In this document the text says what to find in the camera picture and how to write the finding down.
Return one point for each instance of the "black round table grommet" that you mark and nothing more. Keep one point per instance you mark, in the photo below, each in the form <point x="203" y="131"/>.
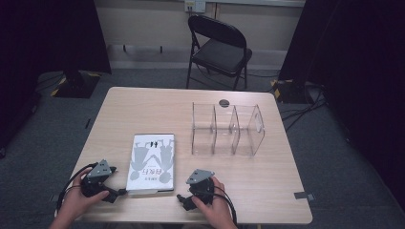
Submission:
<point x="224" y="103"/>

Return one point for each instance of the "grey tape strip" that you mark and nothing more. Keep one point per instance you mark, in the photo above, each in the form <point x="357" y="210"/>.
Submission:
<point x="304" y="196"/>
<point x="54" y="198"/>

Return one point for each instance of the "black folding chair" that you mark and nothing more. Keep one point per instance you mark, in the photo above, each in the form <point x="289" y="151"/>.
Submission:
<point x="223" y="55"/>

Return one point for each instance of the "person's left hand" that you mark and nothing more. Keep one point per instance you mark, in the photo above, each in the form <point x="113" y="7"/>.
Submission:
<point x="74" y="200"/>

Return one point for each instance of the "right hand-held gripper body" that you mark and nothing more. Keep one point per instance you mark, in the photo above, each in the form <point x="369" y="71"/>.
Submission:
<point x="201" y="184"/>

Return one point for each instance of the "white wall outlet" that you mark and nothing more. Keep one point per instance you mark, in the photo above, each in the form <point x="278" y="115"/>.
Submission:
<point x="195" y="5"/>

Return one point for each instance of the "black stand base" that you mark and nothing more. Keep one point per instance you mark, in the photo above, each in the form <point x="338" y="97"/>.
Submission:
<point x="76" y="84"/>
<point x="286" y="90"/>

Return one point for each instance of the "dark curtain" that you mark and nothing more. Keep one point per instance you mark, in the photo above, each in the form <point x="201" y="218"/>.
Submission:
<point x="47" y="38"/>
<point x="356" y="63"/>

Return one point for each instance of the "person's right hand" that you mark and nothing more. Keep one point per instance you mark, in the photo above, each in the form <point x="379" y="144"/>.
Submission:
<point x="216" y="206"/>

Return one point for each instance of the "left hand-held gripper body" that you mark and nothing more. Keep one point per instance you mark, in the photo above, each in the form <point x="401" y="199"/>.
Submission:
<point x="95" y="178"/>

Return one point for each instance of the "clear acrylic divider organizer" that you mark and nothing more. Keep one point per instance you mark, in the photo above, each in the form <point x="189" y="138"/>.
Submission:
<point x="203" y="140"/>

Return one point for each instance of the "white book with grey figures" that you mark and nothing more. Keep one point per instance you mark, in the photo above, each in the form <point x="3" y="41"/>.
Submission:
<point x="152" y="159"/>

